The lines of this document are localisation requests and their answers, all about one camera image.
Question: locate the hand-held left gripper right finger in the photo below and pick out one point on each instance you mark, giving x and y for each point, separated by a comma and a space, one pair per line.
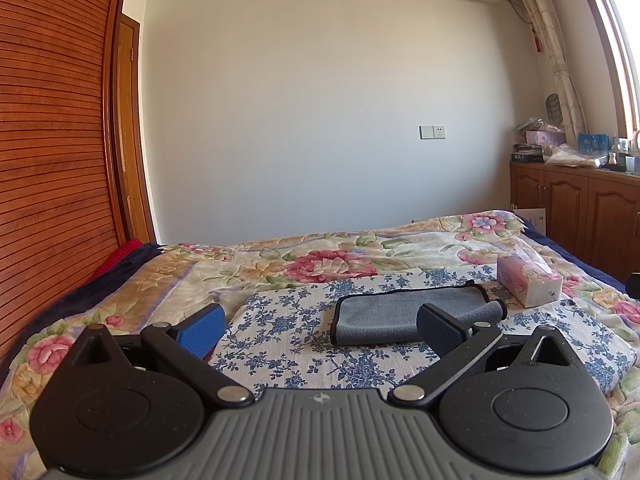
440, 332

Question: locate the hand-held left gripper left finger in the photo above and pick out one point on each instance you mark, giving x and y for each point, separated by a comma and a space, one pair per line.
202, 332

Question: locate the purple and grey towel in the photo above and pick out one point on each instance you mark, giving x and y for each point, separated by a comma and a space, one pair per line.
375, 317

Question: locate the blue floral cloth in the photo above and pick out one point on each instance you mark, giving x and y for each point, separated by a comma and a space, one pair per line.
285, 315

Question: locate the pink and white tissue box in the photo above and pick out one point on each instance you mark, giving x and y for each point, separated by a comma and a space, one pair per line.
530, 282

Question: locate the red cloth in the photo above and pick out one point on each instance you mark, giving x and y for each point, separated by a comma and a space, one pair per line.
120, 255

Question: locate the pink floral quilt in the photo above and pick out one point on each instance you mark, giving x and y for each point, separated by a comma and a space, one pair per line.
320, 255

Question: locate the white cardboard box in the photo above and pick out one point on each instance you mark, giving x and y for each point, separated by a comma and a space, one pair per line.
532, 220

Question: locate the wooden cabinet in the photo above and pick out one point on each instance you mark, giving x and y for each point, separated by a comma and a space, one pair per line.
575, 205

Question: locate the stack of books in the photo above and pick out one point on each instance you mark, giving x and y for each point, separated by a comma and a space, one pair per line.
527, 154

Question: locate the black object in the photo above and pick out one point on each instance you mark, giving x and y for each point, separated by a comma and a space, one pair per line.
635, 282

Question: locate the clear plastic bag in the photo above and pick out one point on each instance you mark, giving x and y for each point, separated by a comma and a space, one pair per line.
570, 156

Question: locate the small white bottle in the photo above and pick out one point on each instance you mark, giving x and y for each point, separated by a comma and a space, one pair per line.
611, 159

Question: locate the blue box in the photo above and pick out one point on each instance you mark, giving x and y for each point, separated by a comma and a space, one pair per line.
593, 142

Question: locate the slatted wooden wardrobe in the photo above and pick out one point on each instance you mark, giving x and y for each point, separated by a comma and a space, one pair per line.
50, 135

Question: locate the grey hand fan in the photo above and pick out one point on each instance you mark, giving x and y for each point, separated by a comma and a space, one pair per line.
554, 110

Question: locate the white cup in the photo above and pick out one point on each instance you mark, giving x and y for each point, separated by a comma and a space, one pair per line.
630, 165

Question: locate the patterned cream curtain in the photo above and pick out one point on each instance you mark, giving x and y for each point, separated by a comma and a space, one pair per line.
557, 60

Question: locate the red hanging tassel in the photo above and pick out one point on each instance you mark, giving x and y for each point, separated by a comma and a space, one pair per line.
538, 42

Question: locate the white wall socket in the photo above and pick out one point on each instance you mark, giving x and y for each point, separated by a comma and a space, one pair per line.
432, 132

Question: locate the wooden door frame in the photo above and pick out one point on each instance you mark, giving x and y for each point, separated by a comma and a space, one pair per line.
130, 135

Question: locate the wooden window frame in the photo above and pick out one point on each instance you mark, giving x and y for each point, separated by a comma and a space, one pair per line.
612, 60

